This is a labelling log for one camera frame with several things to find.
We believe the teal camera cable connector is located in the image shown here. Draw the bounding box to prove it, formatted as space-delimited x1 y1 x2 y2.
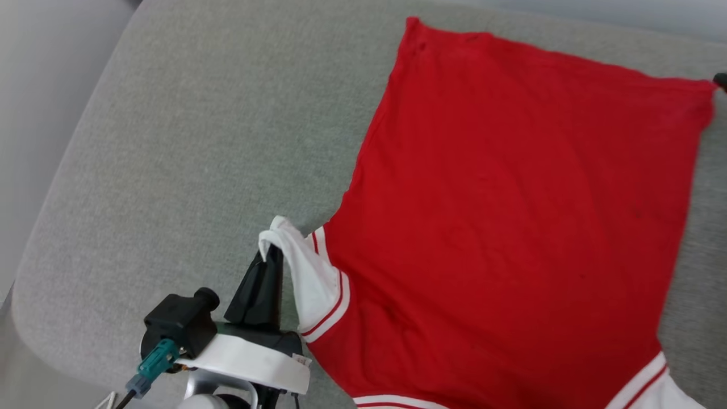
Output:
125 339 181 399

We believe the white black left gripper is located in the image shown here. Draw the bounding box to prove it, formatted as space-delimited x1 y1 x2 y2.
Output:
175 244 312 396

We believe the grey fabric sofa seat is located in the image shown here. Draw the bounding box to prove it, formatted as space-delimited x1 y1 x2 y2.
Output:
11 0 727 409

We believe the red and white jersey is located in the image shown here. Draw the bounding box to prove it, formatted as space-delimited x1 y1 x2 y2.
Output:
258 16 718 409

